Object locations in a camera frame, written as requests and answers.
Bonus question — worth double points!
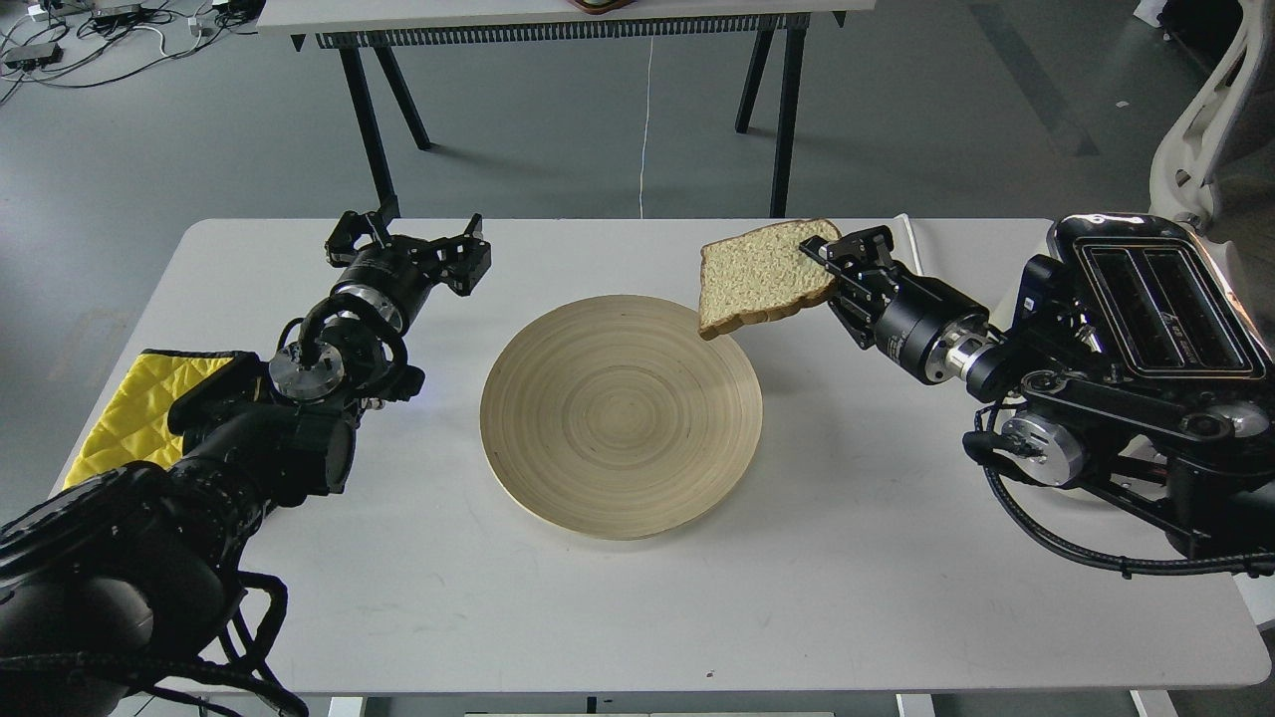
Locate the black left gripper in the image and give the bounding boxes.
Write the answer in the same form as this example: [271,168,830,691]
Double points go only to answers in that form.
[325,209,492,333]

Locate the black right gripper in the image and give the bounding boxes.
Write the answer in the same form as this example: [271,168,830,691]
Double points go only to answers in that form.
[799,225,995,385]

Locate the slice of bread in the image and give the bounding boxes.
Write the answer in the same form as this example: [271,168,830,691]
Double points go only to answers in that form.
[697,219,842,341]

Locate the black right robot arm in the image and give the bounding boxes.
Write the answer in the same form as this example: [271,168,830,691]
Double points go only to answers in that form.
[799,213,1274,578]

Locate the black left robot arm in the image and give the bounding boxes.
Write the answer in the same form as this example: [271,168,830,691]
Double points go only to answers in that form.
[3,200,491,716]

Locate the silver black toaster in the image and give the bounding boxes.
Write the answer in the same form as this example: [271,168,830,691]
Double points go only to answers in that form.
[1047,213,1272,445]

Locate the white background table black legs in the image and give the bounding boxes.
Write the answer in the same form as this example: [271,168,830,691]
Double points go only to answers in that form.
[255,1,873,218]

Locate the round wooden plate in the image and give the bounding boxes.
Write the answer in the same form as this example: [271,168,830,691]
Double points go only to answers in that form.
[479,295,764,541]

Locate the yellow quilted cloth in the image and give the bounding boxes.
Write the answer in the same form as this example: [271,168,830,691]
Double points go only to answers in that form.
[59,350,255,491]

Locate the white office chair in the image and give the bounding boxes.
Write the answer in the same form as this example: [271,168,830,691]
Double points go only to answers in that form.
[1148,0,1275,232]

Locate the white hanging cable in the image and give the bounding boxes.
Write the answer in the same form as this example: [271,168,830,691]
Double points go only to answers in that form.
[638,36,655,218]

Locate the floor cables and power strips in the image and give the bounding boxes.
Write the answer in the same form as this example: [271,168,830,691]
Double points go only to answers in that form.
[0,0,266,106]

